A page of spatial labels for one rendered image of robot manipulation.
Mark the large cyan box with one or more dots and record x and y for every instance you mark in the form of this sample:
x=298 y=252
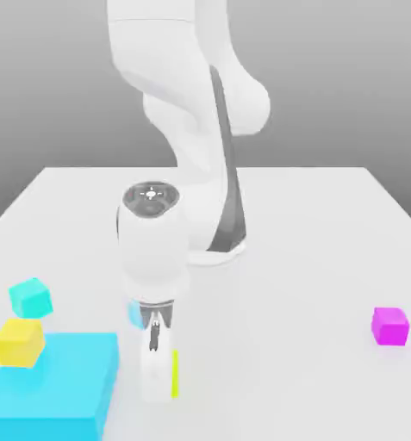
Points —
x=50 y=389

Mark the small teal cube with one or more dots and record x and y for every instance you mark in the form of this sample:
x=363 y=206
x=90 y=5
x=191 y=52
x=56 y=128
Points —
x=31 y=298

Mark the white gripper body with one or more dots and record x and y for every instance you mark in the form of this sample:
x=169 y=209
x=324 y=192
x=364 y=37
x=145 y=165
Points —
x=156 y=375

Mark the small lime cube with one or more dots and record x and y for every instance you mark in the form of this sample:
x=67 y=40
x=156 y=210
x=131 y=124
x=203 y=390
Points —
x=174 y=373

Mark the small magenta cube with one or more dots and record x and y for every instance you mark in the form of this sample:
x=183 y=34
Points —
x=390 y=326

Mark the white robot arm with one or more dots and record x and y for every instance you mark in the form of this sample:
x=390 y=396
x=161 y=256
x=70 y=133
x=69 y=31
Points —
x=150 y=248

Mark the small yellow cube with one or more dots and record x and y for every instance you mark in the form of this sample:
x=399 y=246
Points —
x=18 y=342

